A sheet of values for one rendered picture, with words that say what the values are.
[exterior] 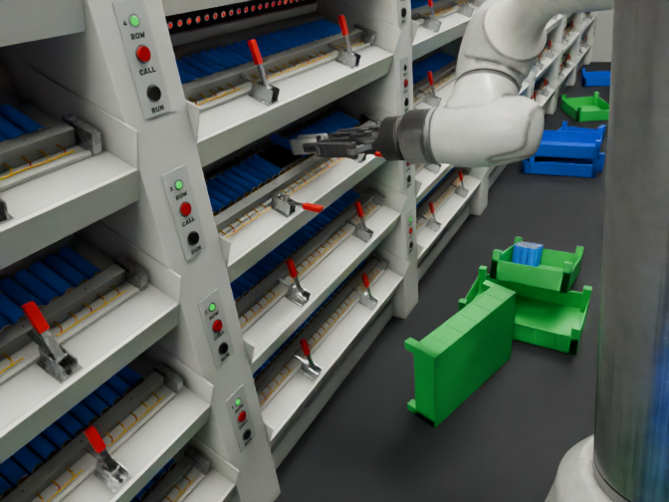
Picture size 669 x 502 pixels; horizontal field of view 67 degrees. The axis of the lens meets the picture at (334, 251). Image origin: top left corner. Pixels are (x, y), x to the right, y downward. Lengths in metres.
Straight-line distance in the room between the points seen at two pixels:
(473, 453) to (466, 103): 0.70
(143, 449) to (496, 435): 0.72
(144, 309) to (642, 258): 0.57
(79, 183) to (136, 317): 0.19
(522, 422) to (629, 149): 0.95
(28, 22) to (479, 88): 0.58
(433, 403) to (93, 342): 0.71
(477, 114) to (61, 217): 0.56
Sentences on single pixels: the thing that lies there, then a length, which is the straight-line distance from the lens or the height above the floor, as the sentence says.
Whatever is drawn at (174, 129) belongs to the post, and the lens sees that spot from 0.67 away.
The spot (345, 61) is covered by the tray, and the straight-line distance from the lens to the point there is 1.04.
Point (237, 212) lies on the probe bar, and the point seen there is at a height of 0.57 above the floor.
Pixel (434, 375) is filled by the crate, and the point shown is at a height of 0.16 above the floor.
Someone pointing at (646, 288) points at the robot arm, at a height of 0.71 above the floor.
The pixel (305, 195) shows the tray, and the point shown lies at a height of 0.53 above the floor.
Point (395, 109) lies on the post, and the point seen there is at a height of 0.60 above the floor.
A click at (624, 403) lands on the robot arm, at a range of 0.41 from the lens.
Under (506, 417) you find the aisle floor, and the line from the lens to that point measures 1.23.
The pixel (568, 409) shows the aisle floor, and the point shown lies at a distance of 1.28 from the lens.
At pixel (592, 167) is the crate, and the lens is 2.41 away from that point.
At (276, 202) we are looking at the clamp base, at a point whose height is 0.55.
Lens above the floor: 0.90
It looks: 29 degrees down
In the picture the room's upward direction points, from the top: 7 degrees counter-clockwise
